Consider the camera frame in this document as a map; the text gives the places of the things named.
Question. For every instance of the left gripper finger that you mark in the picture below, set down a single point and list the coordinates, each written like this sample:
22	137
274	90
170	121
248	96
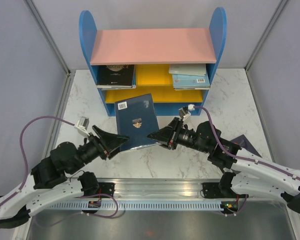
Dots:
112	154
109	141

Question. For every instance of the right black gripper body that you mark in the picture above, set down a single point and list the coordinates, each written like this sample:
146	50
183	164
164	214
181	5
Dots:
186	137

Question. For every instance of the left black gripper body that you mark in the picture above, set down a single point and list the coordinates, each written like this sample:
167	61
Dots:
92	150

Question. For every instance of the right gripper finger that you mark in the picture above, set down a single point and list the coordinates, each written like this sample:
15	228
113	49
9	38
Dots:
166	146
166	135

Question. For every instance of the navy blue book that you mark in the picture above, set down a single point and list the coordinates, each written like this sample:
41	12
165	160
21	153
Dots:
136	118

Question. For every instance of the green Alice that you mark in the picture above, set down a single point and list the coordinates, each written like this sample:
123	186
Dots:
185	89

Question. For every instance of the light blue book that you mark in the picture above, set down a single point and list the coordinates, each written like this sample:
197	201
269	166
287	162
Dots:
187	81

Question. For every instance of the bright blue book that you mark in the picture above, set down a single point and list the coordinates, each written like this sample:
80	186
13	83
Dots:
133	86

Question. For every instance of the dark purple blue book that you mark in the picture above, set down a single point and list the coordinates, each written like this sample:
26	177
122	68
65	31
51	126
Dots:
243	142

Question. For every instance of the black Moon and Sixpence book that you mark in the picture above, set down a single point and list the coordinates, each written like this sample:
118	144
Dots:
116	75

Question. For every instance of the pale grey Gatsby book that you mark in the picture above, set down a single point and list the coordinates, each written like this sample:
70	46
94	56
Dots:
188	69

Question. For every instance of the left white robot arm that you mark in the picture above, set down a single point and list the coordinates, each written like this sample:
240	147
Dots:
47	183

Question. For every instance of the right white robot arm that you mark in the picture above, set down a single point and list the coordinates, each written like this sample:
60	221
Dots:
248	174

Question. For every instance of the blue pink yellow bookshelf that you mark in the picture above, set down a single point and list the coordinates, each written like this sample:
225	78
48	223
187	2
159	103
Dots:
152	51

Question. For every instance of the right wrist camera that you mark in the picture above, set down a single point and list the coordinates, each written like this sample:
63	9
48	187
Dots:
185	112

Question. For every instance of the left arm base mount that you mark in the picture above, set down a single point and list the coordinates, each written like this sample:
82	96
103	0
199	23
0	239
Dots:
104	188

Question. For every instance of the aluminium rail frame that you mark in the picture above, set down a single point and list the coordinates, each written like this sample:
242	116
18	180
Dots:
184	189

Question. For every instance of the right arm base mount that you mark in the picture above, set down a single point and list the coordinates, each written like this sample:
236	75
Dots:
231	203

